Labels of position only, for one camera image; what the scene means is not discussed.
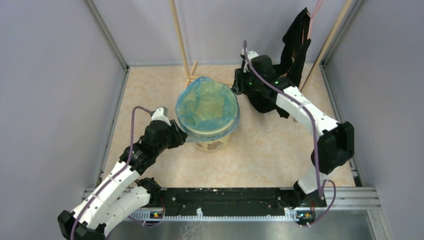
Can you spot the yellow paper trash bin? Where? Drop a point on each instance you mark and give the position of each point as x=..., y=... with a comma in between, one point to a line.
x=209, y=141

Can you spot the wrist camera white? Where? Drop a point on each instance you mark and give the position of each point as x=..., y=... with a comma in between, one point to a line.
x=161, y=114
x=250, y=55

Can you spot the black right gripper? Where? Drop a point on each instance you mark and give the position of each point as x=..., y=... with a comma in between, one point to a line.
x=238, y=87

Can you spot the blue plastic trash bag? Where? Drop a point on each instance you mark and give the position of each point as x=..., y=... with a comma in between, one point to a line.
x=207, y=105

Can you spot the white slotted cable duct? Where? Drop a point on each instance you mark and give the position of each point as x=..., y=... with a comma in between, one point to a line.
x=148, y=216

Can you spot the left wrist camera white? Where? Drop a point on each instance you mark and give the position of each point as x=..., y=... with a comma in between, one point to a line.
x=161, y=114

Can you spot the pink hanger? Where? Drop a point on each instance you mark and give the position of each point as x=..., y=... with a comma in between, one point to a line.
x=312, y=17

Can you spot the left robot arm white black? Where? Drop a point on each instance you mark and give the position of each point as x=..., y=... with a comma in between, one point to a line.
x=122, y=192

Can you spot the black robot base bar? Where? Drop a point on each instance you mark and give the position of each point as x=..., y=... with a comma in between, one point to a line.
x=232, y=202

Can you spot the black cloth garment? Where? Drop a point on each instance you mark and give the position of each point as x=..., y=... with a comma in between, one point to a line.
x=287, y=73

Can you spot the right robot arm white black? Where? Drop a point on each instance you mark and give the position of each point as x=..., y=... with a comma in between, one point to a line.
x=333, y=140

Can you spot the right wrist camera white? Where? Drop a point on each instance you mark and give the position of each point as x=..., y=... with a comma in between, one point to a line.
x=250, y=55

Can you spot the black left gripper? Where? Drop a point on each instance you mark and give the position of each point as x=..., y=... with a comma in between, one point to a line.
x=179, y=136

